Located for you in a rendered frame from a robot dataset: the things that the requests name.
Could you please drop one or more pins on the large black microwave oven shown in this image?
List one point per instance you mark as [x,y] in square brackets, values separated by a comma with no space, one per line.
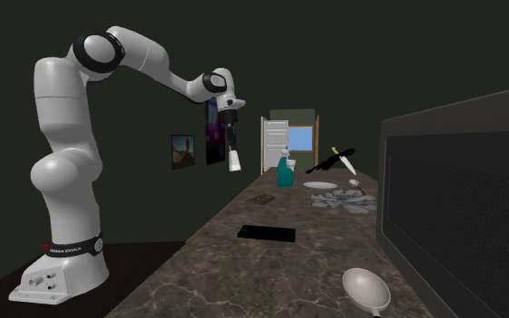
[465,211]

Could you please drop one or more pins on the dark robot stand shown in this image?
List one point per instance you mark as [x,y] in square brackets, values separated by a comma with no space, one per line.
[117,273]

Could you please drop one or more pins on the tall purple wall picture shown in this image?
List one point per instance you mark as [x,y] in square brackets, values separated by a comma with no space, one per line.
[212,136]

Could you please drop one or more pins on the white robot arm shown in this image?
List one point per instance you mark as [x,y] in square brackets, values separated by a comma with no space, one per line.
[66,132]

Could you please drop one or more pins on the white panelled door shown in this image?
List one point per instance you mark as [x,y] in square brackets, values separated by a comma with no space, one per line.
[275,145]

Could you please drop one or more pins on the small grey ladle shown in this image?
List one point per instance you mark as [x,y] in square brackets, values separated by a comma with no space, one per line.
[353,182]

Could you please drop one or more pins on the blue window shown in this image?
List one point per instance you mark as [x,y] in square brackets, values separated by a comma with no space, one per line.
[300,138]

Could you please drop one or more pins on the teal spray bottle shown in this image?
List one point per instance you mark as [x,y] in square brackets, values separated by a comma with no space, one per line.
[284,176]

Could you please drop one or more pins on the white plate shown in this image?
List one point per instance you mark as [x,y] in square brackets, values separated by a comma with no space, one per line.
[320,185]

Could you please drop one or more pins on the grey crumpled cloth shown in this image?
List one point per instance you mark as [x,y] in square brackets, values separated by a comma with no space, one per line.
[346,201]

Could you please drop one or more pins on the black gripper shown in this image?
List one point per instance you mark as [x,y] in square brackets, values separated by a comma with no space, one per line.
[228,118]

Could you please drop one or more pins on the small white cup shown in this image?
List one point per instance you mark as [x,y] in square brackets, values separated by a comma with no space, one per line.
[291,164]

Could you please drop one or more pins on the black flat phone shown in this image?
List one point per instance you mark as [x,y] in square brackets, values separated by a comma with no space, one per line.
[266,233]

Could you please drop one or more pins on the small framed landscape wall picture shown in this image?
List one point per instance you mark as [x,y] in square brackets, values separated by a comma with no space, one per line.
[182,152]

